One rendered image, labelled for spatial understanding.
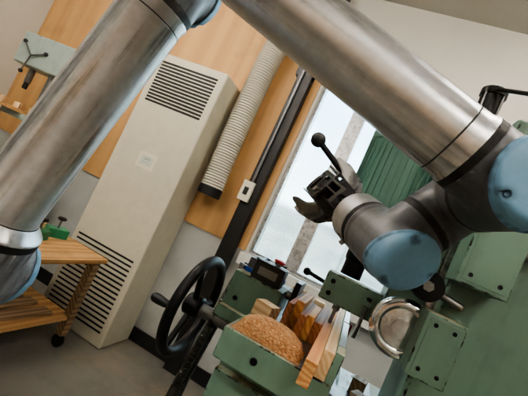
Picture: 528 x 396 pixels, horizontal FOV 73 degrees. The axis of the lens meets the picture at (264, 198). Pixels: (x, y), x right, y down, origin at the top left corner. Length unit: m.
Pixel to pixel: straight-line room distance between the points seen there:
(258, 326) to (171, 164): 1.65
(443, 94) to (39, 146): 0.55
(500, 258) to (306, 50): 0.52
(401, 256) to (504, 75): 2.15
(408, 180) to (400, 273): 0.40
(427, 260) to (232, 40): 2.40
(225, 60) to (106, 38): 2.09
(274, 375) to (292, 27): 0.54
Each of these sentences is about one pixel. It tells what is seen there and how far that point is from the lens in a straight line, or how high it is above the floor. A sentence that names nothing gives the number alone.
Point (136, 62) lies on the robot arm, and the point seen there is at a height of 1.25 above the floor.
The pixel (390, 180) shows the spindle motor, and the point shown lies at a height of 1.31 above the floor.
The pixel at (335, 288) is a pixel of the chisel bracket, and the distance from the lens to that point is 0.89.
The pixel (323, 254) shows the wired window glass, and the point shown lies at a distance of 2.26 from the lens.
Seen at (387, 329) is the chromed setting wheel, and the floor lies 1.01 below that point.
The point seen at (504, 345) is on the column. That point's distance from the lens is 0.87.
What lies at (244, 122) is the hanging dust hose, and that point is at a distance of 2.27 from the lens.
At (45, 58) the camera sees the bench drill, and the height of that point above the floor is 1.45.
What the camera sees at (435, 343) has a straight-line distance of 0.75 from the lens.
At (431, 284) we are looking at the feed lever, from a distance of 0.77.
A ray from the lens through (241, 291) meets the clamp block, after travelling 0.92.
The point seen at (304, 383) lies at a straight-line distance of 0.61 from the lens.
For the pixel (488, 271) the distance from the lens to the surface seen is 0.76.
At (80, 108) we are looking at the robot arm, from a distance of 0.63.
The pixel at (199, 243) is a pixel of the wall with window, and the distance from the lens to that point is 2.39.
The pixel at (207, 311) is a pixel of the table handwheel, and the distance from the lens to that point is 1.00.
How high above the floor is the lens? 1.11
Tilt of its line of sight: 3 degrees up
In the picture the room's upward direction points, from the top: 25 degrees clockwise
